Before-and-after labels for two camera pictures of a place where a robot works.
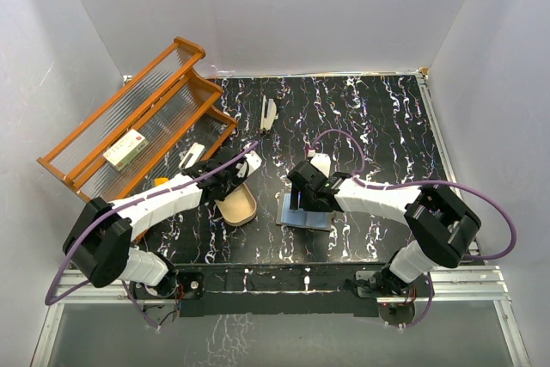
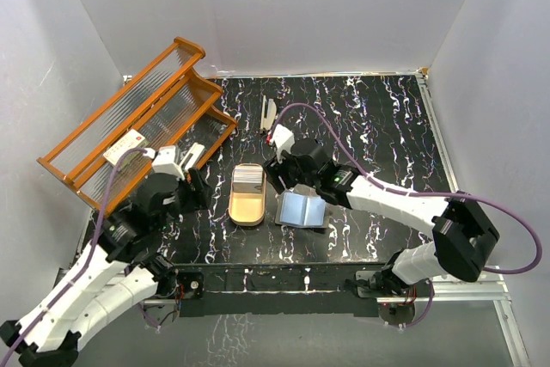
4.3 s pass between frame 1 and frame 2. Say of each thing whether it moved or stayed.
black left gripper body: moved
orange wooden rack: stayed
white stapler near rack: stayed
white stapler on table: stayed
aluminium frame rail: stayed
